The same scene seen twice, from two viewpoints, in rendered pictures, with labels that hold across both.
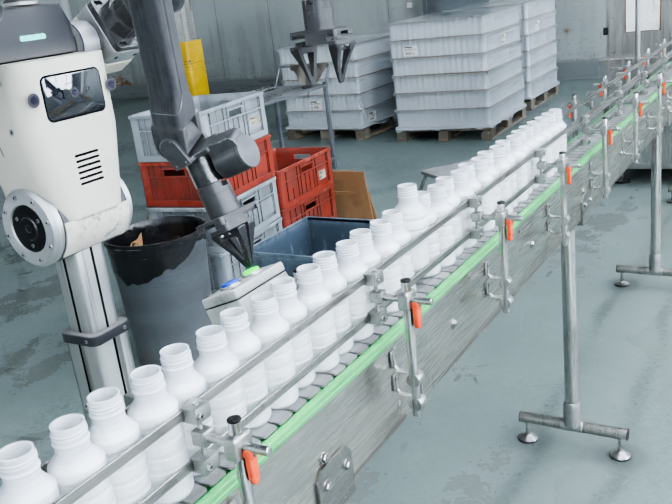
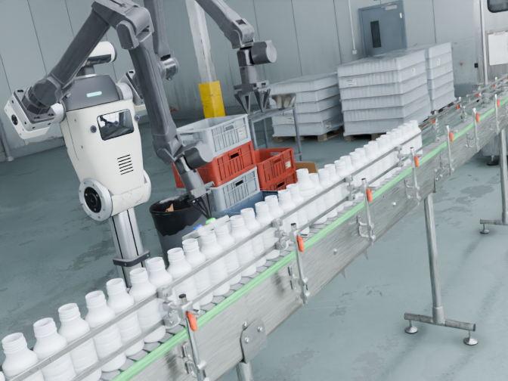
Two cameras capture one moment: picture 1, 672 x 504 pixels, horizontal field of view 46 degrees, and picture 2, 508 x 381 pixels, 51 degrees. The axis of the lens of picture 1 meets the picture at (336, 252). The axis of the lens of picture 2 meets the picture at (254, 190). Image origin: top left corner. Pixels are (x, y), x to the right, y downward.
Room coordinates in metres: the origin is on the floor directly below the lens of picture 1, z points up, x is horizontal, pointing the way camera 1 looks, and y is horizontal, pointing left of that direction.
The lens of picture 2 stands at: (-0.23, -0.17, 1.59)
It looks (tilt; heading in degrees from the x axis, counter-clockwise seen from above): 14 degrees down; 6
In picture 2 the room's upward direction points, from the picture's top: 10 degrees counter-clockwise
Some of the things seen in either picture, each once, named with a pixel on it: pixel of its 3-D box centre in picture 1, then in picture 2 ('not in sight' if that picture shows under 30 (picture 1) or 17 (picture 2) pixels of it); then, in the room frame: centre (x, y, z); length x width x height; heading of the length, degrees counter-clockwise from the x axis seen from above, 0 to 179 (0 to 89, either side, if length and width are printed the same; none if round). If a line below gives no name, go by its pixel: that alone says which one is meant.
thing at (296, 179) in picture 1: (278, 177); (260, 167); (4.59, 0.28, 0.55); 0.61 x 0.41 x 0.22; 150
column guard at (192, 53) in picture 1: (191, 81); (213, 107); (11.51, 1.73, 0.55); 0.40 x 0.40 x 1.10; 57
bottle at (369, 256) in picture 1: (365, 277); (274, 223); (1.30, -0.04, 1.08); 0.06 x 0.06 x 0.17
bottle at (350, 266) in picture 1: (352, 289); (265, 230); (1.24, -0.02, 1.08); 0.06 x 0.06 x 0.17
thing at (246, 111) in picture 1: (202, 125); (209, 136); (3.94, 0.58, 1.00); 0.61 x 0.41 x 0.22; 155
